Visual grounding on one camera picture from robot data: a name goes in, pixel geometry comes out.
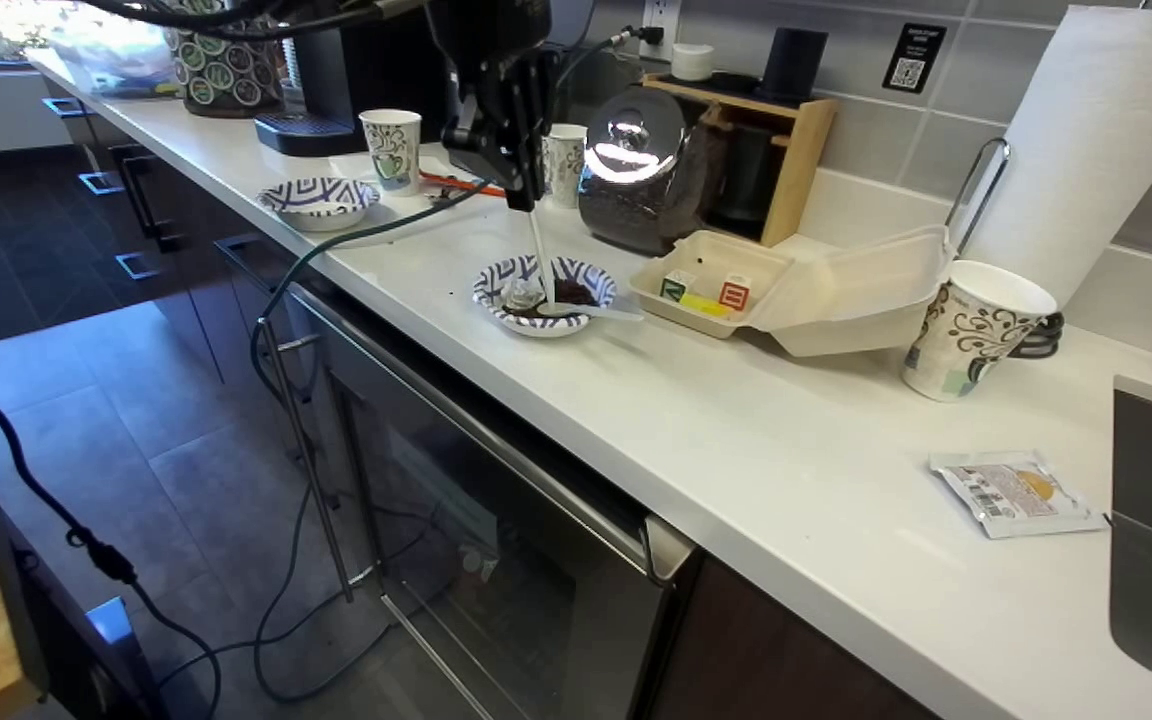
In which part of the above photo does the small blue paper plate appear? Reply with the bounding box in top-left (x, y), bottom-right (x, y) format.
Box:
top-left (473, 257), bottom-right (621, 341)

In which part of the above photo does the white takeout foam container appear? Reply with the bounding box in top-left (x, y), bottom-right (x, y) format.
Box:
top-left (632, 223), bottom-right (952, 360)

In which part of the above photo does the K-cup pod carousel rack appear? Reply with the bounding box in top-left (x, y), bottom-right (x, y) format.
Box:
top-left (167, 30), bottom-right (282, 119)

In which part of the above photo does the orange handled utensil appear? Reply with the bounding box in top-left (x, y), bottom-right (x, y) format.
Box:
top-left (420, 171), bottom-right (504, 201)

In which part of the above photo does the Keurig coffee machine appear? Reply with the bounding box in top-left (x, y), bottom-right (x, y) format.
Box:
top-left (256, 13), bottom-right (446, 157)

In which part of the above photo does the blue patterned paper plate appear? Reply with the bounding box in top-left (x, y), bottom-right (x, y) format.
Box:
top-left (259, 175), bottom-right (378, 236)

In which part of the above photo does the wooden shelf organizer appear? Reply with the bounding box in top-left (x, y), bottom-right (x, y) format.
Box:
top-left (638, 72), bottom-right (836, 242)

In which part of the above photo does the paper cup near towel roll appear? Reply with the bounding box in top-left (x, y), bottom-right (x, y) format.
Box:
top-left (900, 260), bottom-right (1057, 398)

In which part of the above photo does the white plastic knife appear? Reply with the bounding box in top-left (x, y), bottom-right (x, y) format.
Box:
top-left (528, 210), bottom-right (638, 321)

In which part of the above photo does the paper towel roll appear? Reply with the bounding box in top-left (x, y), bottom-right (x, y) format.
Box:
top-left (964, 2), bottom-right (1152, 302)

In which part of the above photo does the stainless dishwasher door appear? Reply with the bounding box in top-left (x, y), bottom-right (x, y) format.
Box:
top-left (282, 286), bottom-right (693, 720)

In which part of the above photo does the patterned paper cup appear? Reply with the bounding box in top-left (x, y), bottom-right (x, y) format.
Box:
top-left (538, 124), bottom-right (589, 206)
top-left (361, 109), bottom-right (420, 193)

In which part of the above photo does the small snack packet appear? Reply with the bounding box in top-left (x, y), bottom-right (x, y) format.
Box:
top-left (927, 453), bottom-right (1105, 538)

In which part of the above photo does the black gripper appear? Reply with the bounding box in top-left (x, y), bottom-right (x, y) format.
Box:
top-left (443, 53), bottom-right (556, 210)

